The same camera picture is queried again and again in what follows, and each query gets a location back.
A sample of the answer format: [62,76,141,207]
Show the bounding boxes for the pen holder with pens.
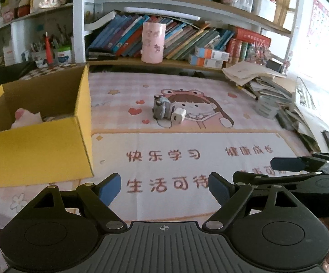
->
[30,33,50,63]

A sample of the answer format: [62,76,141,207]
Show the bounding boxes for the pink cylinder container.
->
[141,23,166,63]

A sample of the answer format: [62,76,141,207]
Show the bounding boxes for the orange white small box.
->
[188,55,224,69]
[194,46,230,61]

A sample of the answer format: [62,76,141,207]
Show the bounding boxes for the white charger with grey cable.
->
[152,95,173,120]

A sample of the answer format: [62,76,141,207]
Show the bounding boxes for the white storage box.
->
[251,0,277,23]

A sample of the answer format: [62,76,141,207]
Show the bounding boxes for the row of leaning books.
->
[86,13,271,64]

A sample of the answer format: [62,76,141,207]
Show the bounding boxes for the red round figurine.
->
[17,0,31,18]

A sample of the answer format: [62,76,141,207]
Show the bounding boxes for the red bottle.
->
[45,33,54,64]

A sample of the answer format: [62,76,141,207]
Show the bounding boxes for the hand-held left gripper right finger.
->
[201,172,301,231]

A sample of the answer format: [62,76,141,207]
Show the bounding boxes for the white charger plug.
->
[171,107,187,123]

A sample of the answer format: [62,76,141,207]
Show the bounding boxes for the black small box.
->
[265,59,283,73]

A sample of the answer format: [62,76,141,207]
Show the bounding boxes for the pile of books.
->
[238,75,324,151]

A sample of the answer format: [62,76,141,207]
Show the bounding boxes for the colourful wall poster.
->
[309,0,329,60]

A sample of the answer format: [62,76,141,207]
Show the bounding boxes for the pink printed desk mat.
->
[0,71,318,273]

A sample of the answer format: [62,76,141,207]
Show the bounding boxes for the pink white plush toy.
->
[10,108,44,128]

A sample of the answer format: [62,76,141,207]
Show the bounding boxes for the newspaper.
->
[295,77,329,137]

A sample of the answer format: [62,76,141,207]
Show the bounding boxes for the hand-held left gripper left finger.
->
[25,173,128,234]

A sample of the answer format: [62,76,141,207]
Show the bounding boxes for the stack of loose papers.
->
[222,61,287,87]

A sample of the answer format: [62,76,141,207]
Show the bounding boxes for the yellow cardboard box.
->
[0,64,94,188]

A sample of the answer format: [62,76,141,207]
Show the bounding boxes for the white carton red label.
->
[3,45,16,66]

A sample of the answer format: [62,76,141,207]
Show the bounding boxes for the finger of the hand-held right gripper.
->
[271,152,329,174]
[233,171,324,191]

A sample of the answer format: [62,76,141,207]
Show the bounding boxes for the white bookshelf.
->
[0,0,307,71]

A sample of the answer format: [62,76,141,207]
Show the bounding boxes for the white tub green lid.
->
[56,45,72,63]

